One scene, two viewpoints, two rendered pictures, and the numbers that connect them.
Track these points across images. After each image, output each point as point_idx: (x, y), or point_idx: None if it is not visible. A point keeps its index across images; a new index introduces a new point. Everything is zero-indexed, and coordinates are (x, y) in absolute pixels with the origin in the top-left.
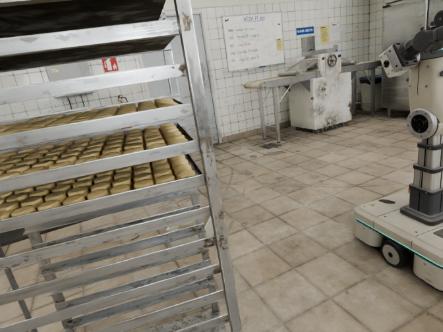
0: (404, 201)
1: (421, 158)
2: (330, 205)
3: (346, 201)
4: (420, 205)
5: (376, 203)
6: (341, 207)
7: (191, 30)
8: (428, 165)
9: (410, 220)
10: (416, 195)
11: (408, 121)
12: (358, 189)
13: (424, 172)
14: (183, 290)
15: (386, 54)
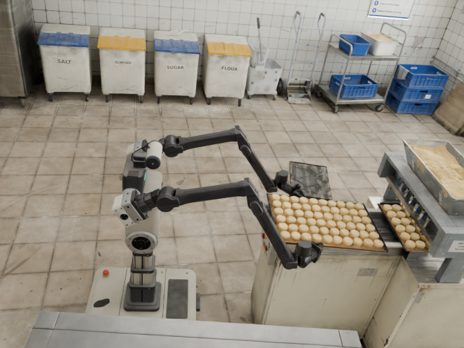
0: (114, 293)
1: (139, 263)
2: (9, 330)
3: (20, 310)
4: (143, 297)
5: (97, 313)
6: (23, 322)
7: None
8: (146, 266)
9: (141, 315)
10: (139, 291)
11: (128, 242)
12: (12, 279)
13: (143, 273)
14: None
15: (123, 208)
